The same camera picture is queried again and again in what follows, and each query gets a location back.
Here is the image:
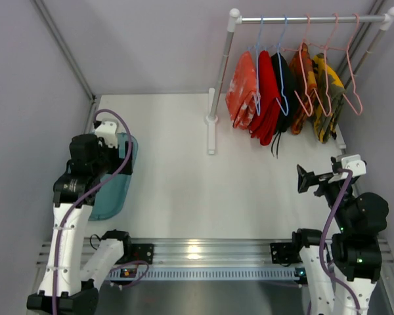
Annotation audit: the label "teal plastic bin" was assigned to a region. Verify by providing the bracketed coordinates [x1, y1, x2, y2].
[89, 136, 139, 221]

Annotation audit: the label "grey slotted cable duct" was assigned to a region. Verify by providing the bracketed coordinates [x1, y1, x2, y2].
[106, 266, 306, 282]

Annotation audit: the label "orange camouflage trousers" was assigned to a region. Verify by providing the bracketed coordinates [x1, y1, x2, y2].
[289, 43, 318, 135]

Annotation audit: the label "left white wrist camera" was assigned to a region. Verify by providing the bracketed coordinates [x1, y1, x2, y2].
[93, 120, 118, 148]

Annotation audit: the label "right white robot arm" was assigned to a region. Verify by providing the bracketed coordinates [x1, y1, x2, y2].
[270, 159, 389, 314]

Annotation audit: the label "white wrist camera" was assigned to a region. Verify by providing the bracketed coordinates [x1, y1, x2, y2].
[93, 120, 118, 148]
[328, 154, 366, 184]

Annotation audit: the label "yellow camouflage trousers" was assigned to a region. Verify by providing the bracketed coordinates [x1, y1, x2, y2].
[311, 53, 345, 144]

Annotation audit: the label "pink hanger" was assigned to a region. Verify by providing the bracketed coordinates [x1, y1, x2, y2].
[306, 12, 339, 117]
[329, 13, 363, 116]
[282, 14, 314, 117]

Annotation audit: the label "orange white tie-dye trousers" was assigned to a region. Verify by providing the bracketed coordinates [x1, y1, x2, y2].
[225, 51, 257, 130]

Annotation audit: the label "aluminium mounting rail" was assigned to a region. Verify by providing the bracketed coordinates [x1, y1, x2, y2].
[35, 238, 394, 267]

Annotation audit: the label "white metal clothes rack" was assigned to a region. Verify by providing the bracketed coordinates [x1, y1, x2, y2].
[199, 7, 394, 156]

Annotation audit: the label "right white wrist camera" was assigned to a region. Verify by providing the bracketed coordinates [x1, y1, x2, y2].
[328, 154, 366, 184]

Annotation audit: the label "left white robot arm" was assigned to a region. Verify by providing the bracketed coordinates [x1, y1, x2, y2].
[26, 133, 137, 314]

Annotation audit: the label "light blue hanger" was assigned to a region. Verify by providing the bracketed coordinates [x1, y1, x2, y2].
[247, 15, 273, 117]
[275, 15, 289, 117]

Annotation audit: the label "black trousers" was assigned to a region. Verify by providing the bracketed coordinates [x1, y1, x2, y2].
[271, 54, 299, 158]

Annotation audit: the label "red trousers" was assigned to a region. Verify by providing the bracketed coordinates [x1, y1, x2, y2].
[249, 52, 280, 146]

